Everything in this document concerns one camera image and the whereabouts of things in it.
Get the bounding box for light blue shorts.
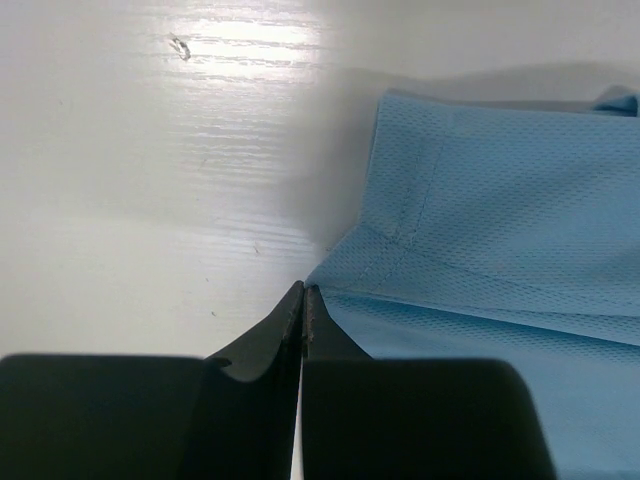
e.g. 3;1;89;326
308;92;639;479

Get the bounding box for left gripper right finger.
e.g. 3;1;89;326
301;287;556;479

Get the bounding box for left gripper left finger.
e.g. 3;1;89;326
1;282;304;479

